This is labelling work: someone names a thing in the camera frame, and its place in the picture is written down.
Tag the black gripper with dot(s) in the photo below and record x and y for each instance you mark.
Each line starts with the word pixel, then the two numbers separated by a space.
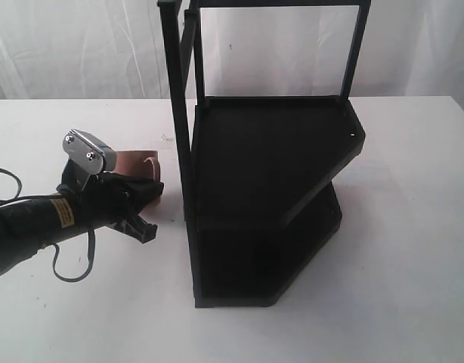
pixel 87 202

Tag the pink ceramic cup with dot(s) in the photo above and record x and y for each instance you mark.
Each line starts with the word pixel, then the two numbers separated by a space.
pixel 138 165

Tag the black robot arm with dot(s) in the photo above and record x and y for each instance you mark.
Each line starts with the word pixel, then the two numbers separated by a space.
pixel 28 225

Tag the black two-tier shelf rack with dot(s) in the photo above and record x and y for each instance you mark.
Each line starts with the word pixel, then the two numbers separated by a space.
pixel 256 172

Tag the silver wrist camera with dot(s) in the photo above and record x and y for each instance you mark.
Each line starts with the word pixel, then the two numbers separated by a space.
pixel 89 153

